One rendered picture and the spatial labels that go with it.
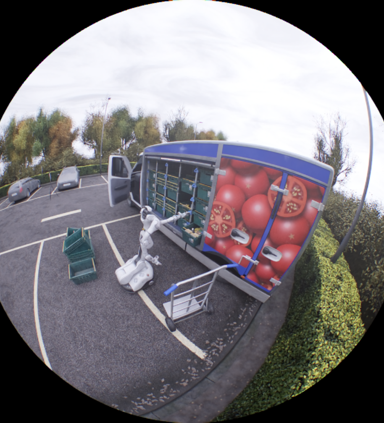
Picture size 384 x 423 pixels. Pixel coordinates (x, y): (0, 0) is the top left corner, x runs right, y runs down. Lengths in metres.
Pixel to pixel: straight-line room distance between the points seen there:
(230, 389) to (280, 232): 2.22
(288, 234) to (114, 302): 2.77
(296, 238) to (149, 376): 2.56
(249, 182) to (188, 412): 3.09
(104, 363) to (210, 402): 1.42
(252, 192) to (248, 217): 0.32
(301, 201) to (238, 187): 0.83
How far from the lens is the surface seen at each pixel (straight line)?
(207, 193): 2.22
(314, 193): 1.62
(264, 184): 1.63
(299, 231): 1.69
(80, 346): 2.54
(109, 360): 2.33
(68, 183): 10.22
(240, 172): 1.72
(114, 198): 4.58
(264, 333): 2.54
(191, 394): 2.18
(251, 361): 2.35
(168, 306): 2.36
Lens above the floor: 2.17
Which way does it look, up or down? 23 degrees down
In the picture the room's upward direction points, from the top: 8 degrees clockwise
